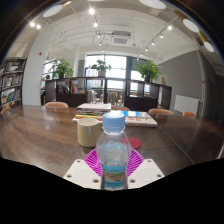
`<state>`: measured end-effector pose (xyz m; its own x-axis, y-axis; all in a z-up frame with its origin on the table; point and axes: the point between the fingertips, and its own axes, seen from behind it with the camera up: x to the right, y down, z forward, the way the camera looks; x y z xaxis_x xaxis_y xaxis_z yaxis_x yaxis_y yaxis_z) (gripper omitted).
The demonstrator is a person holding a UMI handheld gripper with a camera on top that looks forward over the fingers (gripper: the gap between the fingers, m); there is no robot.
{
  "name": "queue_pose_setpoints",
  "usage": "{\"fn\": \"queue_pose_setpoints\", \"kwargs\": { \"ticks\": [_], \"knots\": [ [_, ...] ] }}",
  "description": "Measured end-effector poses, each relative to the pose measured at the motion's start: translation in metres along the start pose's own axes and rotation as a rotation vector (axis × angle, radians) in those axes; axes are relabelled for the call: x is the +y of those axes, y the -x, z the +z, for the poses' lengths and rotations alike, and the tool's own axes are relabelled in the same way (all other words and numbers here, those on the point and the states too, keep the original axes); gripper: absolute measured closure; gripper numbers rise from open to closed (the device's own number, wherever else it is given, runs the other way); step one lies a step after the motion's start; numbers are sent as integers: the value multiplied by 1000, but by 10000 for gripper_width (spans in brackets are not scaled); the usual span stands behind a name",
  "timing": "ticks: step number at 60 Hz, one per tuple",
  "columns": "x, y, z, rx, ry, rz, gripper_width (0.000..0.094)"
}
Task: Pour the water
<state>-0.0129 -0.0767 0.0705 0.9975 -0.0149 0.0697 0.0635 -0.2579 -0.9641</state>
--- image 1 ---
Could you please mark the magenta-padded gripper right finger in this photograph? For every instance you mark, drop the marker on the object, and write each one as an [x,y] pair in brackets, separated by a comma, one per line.
[145,173]

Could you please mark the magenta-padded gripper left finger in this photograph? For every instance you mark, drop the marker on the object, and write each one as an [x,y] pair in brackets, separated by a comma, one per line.
[81,173]

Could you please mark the clear blue-capped water bottle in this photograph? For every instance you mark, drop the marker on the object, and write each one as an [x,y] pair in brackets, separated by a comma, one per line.
[113,156]

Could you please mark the flat round red coaster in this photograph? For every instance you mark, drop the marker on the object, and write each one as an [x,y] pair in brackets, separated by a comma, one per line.
[135,142]

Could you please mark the cream ceramic cup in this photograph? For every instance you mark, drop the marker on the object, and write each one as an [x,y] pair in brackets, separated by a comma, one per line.
[87,133]

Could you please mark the red-striped white book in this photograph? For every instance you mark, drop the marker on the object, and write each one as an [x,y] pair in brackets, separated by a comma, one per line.
[76,119]

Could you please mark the yellow-spined book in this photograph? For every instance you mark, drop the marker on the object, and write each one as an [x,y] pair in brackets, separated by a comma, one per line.
[88,116]

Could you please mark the blue-covered book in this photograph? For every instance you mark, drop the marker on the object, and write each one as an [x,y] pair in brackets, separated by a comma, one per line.
[136,114]

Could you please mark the dark-spined book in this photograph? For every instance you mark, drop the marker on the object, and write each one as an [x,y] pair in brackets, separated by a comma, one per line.
[93,113]

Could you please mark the white-covered book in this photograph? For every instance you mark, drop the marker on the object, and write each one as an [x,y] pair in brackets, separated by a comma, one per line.
[94,107]

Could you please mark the low dark shelf unit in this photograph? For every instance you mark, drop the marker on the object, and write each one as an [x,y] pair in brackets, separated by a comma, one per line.
[75,100]

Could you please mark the large dark-potted green plant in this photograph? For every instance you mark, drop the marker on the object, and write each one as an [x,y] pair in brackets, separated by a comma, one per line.
[149,70]

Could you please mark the bushy potted green plant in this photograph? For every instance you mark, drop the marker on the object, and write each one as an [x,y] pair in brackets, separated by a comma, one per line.
[62,68]

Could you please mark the small white-potted green plant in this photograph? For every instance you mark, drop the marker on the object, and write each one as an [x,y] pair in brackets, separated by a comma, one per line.
[101,65]

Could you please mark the tall dark bookshelf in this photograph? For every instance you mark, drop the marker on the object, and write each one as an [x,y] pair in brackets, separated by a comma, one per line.
[11,83]

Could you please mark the ceiling air conditioner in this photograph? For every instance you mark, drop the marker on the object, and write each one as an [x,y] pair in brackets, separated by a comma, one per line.
[120,39]

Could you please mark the ceiling lights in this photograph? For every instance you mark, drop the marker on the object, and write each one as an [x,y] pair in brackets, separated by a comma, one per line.
[91,11]

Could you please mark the white wall panel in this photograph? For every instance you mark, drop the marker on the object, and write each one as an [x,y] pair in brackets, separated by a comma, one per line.
[186,104]

